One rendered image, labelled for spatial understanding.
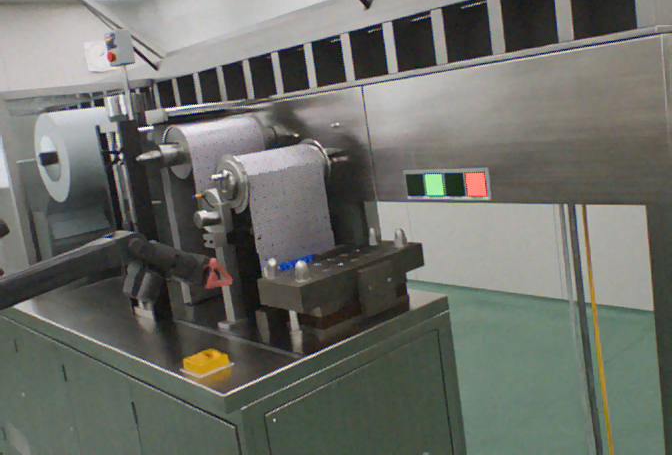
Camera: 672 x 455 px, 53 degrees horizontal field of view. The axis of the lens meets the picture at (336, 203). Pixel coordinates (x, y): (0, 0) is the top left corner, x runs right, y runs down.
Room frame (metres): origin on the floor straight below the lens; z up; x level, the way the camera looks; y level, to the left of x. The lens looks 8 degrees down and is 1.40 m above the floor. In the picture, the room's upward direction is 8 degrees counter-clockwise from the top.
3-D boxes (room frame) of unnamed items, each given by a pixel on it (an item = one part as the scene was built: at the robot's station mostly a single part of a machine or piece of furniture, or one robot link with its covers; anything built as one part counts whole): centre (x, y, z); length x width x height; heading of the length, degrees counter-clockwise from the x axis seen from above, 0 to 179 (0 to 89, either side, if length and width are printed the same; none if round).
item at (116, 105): (2.26, 0.63, 1.50); 0.14 x 0.14 x 0.06
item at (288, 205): (1.67, 0.11, 1.17); 0.23 x 0.01 x 0.18; 130
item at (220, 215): (1.64, 0.30, 1.05); 0.06 x 0.05 x 0.31; 130
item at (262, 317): (1.68, 0.11, 0.92); 0.28 x 0.04 x 0.04; 130
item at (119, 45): (2.08, 0.58, 1.66); 0.07 x 0.07 x 0.10; 47
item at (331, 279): (1.61, 0.00, 1.00); 0.40 x 0.16 x 0.06; 130
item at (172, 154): (1.82, 0.42, 1.33); 0.06 x 0.06 x 0.06; 40
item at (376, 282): (1.55, -0.07, 0.96); 0.10 x 0.03 x 0.11; 130
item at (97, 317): (2.38, 0.82, 0.88); 2.52 x 0.66 x 0.04; 40
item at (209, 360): (1.37, 0.32, 0.91); 0.07 x 0.07 x 0.02; 40
